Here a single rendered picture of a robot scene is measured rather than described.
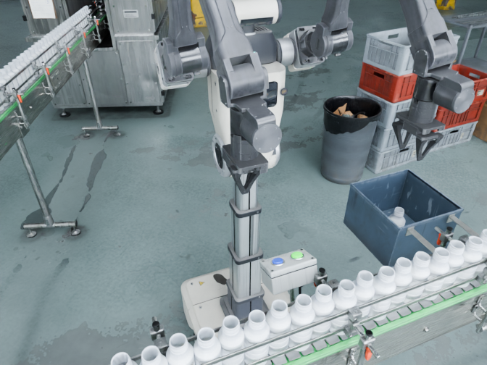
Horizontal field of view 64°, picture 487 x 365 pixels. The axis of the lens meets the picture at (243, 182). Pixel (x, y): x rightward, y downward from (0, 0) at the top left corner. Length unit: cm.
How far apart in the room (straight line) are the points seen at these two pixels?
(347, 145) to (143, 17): 235
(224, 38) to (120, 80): 378
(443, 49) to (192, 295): 164
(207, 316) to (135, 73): 300
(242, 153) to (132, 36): 357
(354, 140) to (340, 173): 34
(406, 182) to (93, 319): 182
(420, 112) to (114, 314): 199
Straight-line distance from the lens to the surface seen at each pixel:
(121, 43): 435
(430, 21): 97
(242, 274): 175
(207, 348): 90
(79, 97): 467
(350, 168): 330
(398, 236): 157
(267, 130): 68
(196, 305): 208
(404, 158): 381
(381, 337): 118
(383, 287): 107
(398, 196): 197
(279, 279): 107
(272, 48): 131
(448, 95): 94
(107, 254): 282
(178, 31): 103
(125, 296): 254
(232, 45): 72
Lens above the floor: 190
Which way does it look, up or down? 35 degrees down
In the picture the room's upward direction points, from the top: straight up
